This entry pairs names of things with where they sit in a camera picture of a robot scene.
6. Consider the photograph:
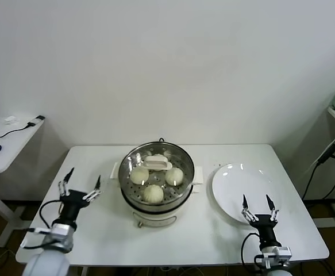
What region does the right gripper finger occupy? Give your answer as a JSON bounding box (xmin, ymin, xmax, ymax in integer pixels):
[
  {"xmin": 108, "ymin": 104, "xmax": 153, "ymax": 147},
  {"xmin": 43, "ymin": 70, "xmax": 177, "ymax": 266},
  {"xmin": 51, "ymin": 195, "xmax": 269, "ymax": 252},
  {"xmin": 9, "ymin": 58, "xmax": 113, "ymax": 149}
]
[
  {"xmin": 241, "ymin": 194, "xmax": 257, "ymax": 223},
  {"xmin": 265, "ymin": 194, "xmax": 280, "ymax": 222}
]

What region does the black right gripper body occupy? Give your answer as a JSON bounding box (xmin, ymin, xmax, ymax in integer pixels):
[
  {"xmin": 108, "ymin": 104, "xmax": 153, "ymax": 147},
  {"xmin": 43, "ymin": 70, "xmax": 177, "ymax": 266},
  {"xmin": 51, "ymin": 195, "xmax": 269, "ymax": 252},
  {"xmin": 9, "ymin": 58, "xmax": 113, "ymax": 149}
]
[{"xmin": 249, "ymin": 214, "xmax": 280, "ymax": 249}]

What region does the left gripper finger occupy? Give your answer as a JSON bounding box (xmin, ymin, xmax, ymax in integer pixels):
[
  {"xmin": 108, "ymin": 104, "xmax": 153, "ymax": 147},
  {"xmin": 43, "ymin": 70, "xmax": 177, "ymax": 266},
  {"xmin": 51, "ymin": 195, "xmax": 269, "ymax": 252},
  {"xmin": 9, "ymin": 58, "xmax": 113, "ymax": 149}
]
[
  {"xmin": 82, "ymin": 175, "xmax": 102, "ymax": 202},
  {"xmin": 58, "ymin": 167, "xmax": 75, "ymax": 197}
]

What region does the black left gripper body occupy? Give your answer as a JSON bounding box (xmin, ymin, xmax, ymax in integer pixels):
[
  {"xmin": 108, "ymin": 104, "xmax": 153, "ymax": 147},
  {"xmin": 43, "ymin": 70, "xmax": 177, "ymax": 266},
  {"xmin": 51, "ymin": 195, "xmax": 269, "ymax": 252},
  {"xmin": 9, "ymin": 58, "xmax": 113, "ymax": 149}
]
[{"xmin": 57, "ymin": 189, "xmax": 90, "ymax": 224}]

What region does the white steamed baozi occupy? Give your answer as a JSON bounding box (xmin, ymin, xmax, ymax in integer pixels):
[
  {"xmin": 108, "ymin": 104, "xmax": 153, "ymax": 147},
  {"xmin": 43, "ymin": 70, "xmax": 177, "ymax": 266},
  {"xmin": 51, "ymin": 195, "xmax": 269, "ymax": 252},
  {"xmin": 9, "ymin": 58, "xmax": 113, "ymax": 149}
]
[
  {"xmin": 149, "ymin": 154, "xmax": 168, "ymax": 173},
  {"xmin": 130, "ymin": 167, "xmax": 150, "ymax": 186},
  {"xmin": 142, "ymin": 184, "xmax": 164, "ymax": 205},
  {"xmin": 165, "ymin": 168, "xmax": 184, "ymax": 187}
]

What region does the glass pot lid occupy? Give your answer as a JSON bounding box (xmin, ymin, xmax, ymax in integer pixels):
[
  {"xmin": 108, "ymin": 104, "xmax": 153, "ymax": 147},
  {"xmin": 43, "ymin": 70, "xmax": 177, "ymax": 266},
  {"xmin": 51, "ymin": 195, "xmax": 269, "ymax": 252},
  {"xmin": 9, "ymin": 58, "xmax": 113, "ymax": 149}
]
[{"xmin": 119, "ymin": 143, "xmax": 194, "ymax": 200}]

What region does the stainless steel steamer basket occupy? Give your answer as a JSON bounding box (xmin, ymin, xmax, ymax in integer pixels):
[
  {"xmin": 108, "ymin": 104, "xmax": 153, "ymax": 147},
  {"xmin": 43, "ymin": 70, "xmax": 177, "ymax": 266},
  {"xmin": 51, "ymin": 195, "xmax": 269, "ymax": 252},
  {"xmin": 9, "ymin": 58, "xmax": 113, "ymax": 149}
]
[{"xmin": 110, "ymin": 141, "xmax": 205, "ymax": 208}]

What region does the white round plate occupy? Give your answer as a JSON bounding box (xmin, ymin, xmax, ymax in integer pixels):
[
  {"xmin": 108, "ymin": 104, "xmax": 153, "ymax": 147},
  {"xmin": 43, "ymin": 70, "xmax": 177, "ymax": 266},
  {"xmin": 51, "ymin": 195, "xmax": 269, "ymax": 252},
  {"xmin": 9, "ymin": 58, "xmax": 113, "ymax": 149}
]
[{"xmin": 211, "ymin": 163, "xmax": 283, "ymax": 226}]

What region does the black and grey adapter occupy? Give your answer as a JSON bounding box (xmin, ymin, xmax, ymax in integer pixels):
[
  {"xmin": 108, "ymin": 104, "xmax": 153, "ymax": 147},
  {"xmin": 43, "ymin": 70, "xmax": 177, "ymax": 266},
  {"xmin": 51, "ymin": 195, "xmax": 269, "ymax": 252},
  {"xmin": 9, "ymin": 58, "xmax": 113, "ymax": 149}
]
[{"xmin": 26, "ymin": 115, "xmax": 46, "ymax": 127}]

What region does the white side desk with mouse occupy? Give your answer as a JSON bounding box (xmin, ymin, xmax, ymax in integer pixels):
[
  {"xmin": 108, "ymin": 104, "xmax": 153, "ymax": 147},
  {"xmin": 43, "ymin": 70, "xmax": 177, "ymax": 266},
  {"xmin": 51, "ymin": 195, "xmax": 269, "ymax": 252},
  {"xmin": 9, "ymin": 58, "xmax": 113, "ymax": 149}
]
[{"xmin": 0, "ymin": 116, "xmax": 46, "ymax": 248}]

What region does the white electric cooker base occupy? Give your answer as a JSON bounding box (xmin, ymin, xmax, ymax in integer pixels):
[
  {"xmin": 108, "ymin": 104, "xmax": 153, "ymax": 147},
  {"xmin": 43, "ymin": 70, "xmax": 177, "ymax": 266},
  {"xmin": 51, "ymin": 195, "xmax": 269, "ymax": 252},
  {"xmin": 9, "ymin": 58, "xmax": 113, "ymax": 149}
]
[{"xmin": 121, "ymin": 183, "xmax": 203, "ymax": 229}]

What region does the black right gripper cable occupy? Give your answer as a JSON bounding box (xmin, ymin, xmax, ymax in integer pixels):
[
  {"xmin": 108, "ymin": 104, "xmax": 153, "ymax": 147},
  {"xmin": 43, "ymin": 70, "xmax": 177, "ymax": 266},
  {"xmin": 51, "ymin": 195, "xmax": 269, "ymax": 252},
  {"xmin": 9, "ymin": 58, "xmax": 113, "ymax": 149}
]
[{"xmin": 240, "ymin": 232, "xmax": 261, "ymax": 267}]

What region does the black desk cable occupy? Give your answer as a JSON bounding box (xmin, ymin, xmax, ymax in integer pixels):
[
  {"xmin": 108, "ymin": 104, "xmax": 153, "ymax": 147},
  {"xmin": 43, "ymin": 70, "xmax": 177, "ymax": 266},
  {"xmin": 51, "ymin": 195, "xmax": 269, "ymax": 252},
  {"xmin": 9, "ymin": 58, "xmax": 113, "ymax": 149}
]
[{"xmin": 0, "ymin": 122, "xmax": 37, "ymax": 138}]

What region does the black cable with adapter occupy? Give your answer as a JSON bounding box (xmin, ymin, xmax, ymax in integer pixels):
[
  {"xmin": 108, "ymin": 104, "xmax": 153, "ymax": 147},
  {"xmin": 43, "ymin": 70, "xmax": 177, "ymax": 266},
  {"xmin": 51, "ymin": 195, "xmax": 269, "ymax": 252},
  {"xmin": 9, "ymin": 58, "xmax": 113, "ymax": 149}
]
[{"xmin": 301, "ymin": 142, "xmax": 335, "ymax": 202}]

